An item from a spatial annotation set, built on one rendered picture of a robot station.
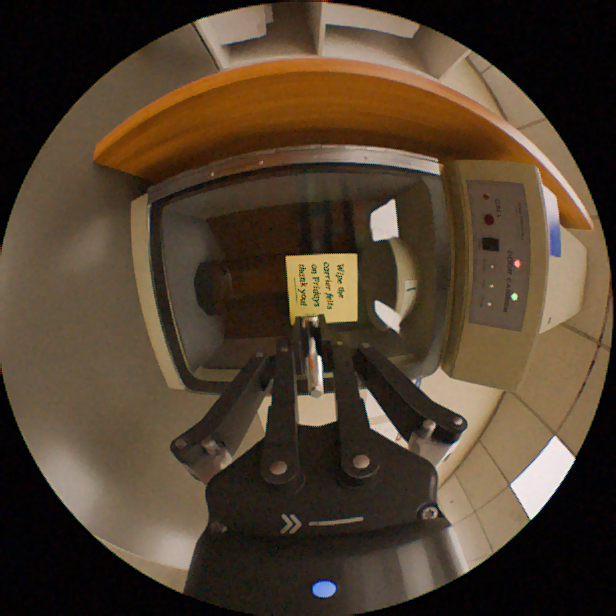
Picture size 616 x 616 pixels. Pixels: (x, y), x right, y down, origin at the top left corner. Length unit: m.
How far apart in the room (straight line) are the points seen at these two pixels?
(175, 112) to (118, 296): 0.24
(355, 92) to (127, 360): 0.43
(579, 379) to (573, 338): 0.24
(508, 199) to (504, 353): 0.20
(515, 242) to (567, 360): 1.29
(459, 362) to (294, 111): 0.40
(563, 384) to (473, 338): 1.32
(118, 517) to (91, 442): 0.12
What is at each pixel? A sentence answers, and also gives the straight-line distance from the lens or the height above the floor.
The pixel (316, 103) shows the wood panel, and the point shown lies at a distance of 0.27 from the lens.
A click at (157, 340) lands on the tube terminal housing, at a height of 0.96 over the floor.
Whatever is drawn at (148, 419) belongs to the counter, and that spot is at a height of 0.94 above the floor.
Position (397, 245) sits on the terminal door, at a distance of 0.24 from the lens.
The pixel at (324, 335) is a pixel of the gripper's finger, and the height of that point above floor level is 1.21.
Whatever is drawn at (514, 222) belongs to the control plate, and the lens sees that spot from 0.30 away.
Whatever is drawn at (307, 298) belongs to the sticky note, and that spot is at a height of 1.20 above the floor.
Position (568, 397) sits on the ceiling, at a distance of 1.60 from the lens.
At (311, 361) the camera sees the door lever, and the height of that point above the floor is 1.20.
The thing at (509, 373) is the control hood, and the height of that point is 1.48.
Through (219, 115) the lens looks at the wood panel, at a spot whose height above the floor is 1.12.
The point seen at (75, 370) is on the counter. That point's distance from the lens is 0.28.
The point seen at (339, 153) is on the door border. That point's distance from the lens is 0.25.
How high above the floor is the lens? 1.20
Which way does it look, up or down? 2 degrees down
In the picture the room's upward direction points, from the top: 85 degrees clockwise
